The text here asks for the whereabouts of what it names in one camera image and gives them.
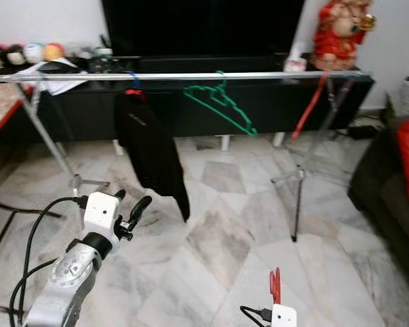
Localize dark grey fabric sofa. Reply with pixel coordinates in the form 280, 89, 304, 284
348, 89, 409, 256

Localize pink white tissue box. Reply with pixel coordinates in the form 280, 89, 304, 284
284, 56, 307, 72

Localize salmon pink plastic hanger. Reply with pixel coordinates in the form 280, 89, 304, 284
269, 267, 282, 305

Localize red robed figurine statue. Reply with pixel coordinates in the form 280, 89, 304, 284
310, 0, 377, 72

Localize white paper stack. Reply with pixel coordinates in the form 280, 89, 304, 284
20, 61, 89, 95

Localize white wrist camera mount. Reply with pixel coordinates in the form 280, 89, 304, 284
83, 191, 122, 236
271, 305, 297, 327

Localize side table with lace cloth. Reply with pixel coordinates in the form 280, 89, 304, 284
385, 77, 409, 118

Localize silver metal clothes rack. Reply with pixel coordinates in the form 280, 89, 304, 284
0, 70, 372, 243

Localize green plastic hanger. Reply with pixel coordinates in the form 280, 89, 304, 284
183, 71, 258, 137

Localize yellow red bear plush toy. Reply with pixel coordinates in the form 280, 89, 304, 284
43, 42, 65, 62

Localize black power strip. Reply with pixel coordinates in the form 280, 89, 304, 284
348, 123, 379, 140

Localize black flat television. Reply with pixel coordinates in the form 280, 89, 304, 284
101, 0, 306, 59

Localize red plastic hanger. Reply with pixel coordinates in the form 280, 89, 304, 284
292, 72, 328, 140

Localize white blue duck plush toy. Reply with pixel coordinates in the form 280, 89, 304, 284
25, 43, 44, 64

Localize black TV cabinet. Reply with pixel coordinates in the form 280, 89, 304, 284
0, 56, 376, 145

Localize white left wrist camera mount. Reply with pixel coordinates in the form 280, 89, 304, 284
83, 191, 122, 236

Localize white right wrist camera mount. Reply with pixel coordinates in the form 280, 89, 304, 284
271, 305, 297, 327

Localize black pouch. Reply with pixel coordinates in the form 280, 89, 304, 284
37, 60, 79, 74

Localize blue plastic hanger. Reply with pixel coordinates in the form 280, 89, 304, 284
126, 71, 142, 91

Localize black shirt with red collar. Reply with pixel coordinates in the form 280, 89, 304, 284
115, 89, 192, 222

